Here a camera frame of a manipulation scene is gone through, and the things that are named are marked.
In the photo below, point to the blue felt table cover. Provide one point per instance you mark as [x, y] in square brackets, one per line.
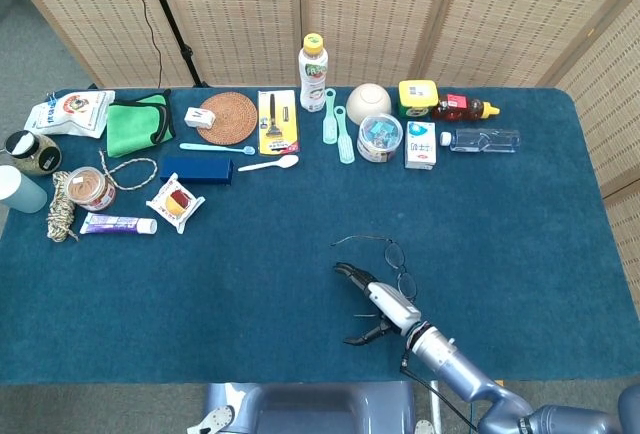
[200, 304]

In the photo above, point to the white plastic spoon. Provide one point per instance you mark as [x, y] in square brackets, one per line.
[287, 161]

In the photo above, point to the red labelled jar brown content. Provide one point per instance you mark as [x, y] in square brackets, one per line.
[90, 186]

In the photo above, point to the black tripod leg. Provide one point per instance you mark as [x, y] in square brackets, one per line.
[172, 24]

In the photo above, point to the light blue toothbrush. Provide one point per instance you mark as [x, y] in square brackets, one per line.
[215, 147]

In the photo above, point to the white snack packet fruit print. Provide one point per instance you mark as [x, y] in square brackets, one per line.
[175, 201]

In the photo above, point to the bamboo folding screen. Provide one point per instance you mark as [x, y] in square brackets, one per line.
[375, 14]

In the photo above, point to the translucent white plastic cup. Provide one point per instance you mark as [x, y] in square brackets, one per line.
[20, 191]

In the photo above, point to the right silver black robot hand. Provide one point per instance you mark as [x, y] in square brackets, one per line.
[395, 306]

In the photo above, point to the dark blue rectangular box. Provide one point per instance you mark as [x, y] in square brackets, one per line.
[195, 170]

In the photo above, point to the amber honey squeeze bottle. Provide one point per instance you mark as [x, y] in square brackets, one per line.
[455, 109]

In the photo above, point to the white drink bottle yellow cap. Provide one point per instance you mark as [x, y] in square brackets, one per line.
[313, 79]

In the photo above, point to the purple white toothpaste tube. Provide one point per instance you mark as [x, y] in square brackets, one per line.
[115, 224]

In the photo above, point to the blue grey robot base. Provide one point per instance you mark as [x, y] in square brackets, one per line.
[310, 409]

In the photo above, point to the small white cardboard box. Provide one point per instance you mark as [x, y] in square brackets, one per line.
[200, 117]

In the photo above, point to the white printed powder bag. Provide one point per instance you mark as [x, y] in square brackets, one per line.
[70, 111]

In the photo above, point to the white blue carton box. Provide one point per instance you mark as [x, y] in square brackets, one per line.
[419, 146]

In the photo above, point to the beige upturned bowl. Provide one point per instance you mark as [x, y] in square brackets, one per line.
[367, 101]

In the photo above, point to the round woven rattan coaster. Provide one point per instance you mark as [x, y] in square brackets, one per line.
[235, 119]

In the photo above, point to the yellow green lidded box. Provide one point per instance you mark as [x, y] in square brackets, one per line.
[417, 96]

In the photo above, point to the short mint green brush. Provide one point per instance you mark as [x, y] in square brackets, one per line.
[330, 126]

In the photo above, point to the razor in yellow blister pack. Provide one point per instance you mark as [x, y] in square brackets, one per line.
[277, 124]

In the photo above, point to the green cloth black trim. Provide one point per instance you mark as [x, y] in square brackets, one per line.
[130, 126]

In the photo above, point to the clear plastic water bottle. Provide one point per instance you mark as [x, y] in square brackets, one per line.
[480, 140]

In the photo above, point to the long mint green brush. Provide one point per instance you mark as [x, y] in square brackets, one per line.
[345, 146]

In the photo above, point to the clear jar of binder clips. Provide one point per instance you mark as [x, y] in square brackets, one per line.
[379, 136]

